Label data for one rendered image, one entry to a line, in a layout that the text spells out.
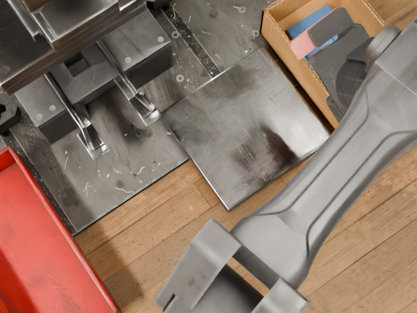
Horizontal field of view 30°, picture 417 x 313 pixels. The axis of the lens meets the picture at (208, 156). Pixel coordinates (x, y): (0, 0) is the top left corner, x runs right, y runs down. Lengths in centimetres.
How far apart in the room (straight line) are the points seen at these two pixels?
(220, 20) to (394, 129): 54
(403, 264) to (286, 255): 49
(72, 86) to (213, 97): 19
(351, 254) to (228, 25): 36
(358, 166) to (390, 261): 46
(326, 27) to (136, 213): 37
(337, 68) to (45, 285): 47
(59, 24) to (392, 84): 35
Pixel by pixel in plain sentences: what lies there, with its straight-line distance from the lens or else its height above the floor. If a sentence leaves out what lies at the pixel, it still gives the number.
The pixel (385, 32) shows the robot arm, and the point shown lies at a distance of 65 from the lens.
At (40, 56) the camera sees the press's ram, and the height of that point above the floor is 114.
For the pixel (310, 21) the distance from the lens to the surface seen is 110.
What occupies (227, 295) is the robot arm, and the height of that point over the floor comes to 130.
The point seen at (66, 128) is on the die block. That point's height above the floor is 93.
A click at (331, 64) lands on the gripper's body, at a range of 79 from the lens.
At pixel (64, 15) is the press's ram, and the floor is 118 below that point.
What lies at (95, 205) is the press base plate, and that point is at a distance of 103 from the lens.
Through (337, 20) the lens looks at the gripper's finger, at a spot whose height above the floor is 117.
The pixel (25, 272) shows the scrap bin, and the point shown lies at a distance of 103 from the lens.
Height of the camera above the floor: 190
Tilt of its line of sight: 75 degrees down
